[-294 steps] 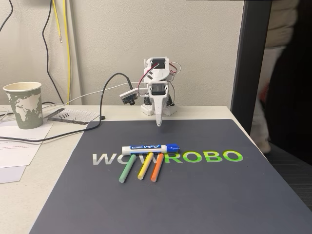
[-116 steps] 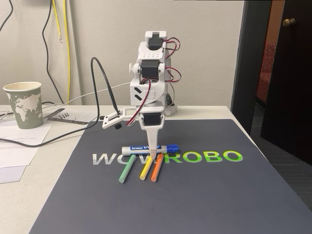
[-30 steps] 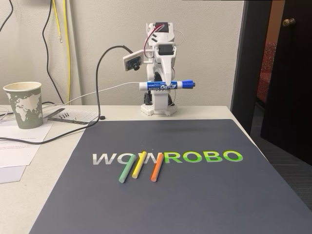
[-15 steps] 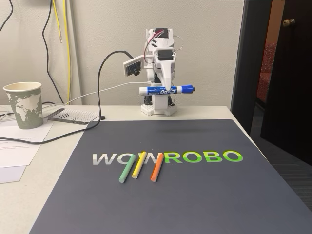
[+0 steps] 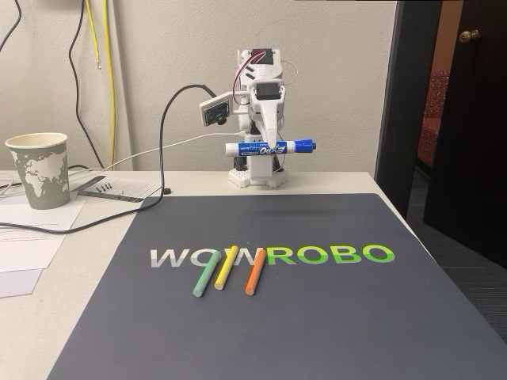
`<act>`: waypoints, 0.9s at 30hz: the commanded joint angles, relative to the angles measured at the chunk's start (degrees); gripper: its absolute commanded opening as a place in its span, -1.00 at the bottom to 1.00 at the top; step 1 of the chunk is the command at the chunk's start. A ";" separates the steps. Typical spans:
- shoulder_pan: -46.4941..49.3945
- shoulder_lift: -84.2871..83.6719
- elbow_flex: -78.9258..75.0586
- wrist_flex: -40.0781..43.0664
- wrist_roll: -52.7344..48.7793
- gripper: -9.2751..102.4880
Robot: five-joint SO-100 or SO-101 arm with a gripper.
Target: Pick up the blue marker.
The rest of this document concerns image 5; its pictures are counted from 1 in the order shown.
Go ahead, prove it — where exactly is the blue dry erase marker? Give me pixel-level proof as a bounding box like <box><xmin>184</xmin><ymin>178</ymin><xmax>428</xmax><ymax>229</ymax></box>
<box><xmin>224</xmin><ymin>138</ymin><xmax>318</xmax><ymax>158</ymax></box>

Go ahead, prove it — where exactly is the dark grey door frame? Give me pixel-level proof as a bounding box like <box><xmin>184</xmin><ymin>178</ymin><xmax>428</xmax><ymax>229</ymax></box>
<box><xmin>374</xmin><ymin>0</ymin><xmax>441</xmax><ymax>219</ymax></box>

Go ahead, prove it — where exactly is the yellow chalk stick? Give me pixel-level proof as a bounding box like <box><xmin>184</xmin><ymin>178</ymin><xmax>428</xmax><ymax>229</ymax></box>
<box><xmin>213</xmin><ymin>245</ymin><xmax>239</xmax><ymax>291</ymax></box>

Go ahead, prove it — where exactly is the brass door knob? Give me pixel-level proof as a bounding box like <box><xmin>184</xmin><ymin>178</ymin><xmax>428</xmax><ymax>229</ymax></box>
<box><xmin>458</xmin><ymin>28</ymin><xmax>482</xmax><ymax>45</ymax></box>

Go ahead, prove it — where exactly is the white paper sheet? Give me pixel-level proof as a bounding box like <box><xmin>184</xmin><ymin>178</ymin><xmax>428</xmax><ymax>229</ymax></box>
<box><xmin>0</xmin><ymin>268</ymin><xmax>44</xmax><ymax>298</ymax></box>
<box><xmin>0</xmin><ymin>228</ymin><xmax>69</xmax><ymax>275</ymax></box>
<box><xmin>0</xmin><ymin>192</ymin><xmax>89</xmax><ymax>235</ymax></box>

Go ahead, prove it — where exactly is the white gripper camera module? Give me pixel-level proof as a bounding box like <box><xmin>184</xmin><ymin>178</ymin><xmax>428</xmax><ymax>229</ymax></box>
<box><xmin>199</xmin><ymin>89</ymin><xmax>251</xmax><ymax>128</ymax></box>

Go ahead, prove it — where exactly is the black camera cable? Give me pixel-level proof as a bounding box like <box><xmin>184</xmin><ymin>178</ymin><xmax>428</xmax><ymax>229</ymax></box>
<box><xmin>0</xmin><ymin>84</ymin><xmax>218</xmax><ymax>239</ymax></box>

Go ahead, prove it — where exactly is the black wall cable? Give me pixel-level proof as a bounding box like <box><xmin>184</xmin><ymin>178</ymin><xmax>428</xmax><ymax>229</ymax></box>
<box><xmin>0</xmin><ymin>0</ymin><xmax>23</xmax><ymax>52</ymax></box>
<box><xmin>67</xmin><ymin>0</ymin><xmax>107</xmax><ymax>171</ymax></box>

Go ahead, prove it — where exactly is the orange chalk stick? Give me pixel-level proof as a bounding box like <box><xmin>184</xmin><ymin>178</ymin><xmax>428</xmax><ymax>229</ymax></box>
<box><xmin>244</xmin><ymin>249</ymin><xmax>266</xmax><ymax>296</ymax></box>

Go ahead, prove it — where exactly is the white cable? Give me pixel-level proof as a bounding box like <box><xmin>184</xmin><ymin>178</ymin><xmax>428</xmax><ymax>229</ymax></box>
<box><xmin>67</xmin><ymin>132</ymin><xmax>238</xmax><ymax>173</ymax></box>
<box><xmin>0</xmin><ymin>180</ymin><xmax>25</xmax><ymax>198</ymax></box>

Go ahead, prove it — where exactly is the dark grey WOWROBO mat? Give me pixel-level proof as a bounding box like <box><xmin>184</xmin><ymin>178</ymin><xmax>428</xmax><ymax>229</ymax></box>
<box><xmin>47</xmin><ymin>192</ymin><xmax>507</xmax><ymax>380</ymax></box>

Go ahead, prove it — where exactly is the green chalk stick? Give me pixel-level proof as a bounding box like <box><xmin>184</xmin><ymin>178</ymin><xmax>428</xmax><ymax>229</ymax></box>
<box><xmin>192</xmin><ymin>249</ymin><xmax>223</xmax><ymax>298</ymax></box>

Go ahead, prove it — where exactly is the dark wooden door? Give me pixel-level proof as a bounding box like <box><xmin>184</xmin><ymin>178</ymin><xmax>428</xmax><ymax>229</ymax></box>
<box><xmin>422</xmin><ymin>0</ymin><xmax>507</xmax><ymax>255</ymax></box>

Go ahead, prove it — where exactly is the printed sheet with dark strip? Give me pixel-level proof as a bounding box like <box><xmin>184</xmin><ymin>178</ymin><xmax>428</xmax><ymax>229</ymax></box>
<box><xmin>69</xmin><ymin>176</ymin><xmax>166</xmax><ymax>206</ymax></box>

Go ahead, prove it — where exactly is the world map paper cup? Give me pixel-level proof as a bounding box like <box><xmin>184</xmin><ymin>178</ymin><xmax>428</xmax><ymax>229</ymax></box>
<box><xmin>4</xmin><ymin>132</ymin><xmax>71</xmax><ymax>211</ymax></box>

